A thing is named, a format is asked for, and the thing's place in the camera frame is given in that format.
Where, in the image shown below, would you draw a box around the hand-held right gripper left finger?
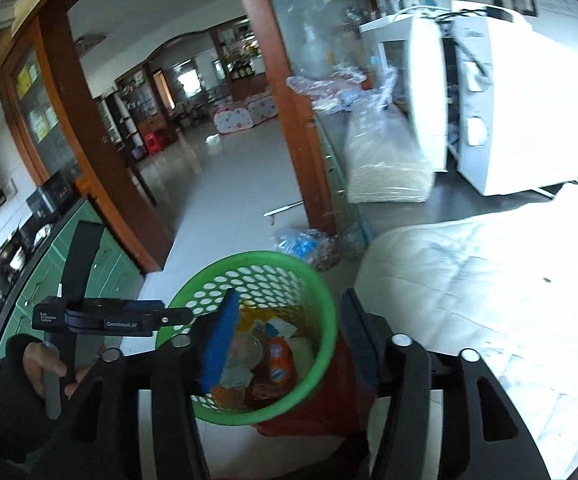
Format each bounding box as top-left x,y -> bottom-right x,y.
29,288 -> 240,480

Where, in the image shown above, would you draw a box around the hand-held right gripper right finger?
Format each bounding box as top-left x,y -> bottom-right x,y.
340,288 -> 552,480

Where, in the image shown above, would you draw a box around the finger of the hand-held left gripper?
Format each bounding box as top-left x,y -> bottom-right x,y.
160,308 -> 195,329

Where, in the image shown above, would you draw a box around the green plastic mesh basket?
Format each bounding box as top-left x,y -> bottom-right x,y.
155,251 -> 340,426

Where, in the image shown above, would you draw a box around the person's left hand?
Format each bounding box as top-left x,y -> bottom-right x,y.
22,341 -> 106,401

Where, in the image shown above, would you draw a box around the green base cabinet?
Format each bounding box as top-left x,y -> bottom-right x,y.
0,195 -> 146,362

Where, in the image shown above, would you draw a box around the red plastic bag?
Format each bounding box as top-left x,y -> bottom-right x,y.
254,330 -> 376,439

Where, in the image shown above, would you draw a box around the crumpled clear plastic bag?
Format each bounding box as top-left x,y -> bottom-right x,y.
274,227 -> 343,272

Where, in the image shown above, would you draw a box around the black countertop appliance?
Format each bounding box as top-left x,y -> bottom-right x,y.
26,170 -> 83,222

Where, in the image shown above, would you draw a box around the white quilted mat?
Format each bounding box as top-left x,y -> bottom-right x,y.
354,185 -> 578,479

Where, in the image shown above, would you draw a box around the metal rod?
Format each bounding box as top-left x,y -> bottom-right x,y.
263,200 -> 306,219

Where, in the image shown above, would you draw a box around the green counter drawers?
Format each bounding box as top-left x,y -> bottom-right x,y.
314,115 -> 366,237

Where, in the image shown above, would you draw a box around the red plastic stool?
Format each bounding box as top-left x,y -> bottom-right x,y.
142,131 -> 166,155

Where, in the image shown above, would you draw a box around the clear bag of rice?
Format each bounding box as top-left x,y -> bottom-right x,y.
344,105 -> 434,204

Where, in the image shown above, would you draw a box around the wooden glazed door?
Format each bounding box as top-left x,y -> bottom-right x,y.
0,0 -> 175,274

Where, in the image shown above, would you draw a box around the polka dot storage box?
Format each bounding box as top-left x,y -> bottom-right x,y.
246,94 -> 278,122
213,105 -> 255,136

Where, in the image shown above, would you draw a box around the loose clear plastic wrap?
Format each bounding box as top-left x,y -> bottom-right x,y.
286,66 -> 401,112

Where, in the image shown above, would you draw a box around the white countertop cabinet appliance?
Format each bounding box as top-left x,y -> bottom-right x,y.
359,12 -> 452,174

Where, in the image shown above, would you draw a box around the wooden display cabinet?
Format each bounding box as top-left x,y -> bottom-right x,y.
209,15 -> 268,102

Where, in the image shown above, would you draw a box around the white microwave oven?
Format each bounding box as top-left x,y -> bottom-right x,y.
451,0 -> 578,197

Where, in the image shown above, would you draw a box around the clear plastic bottle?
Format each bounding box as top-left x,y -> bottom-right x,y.
299,24 -> 336,77

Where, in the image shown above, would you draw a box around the wooden door frame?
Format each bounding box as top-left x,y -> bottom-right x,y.
229,0 -> 340,237

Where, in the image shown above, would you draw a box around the black power cable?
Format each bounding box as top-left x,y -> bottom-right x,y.
436,7 -> 490,79

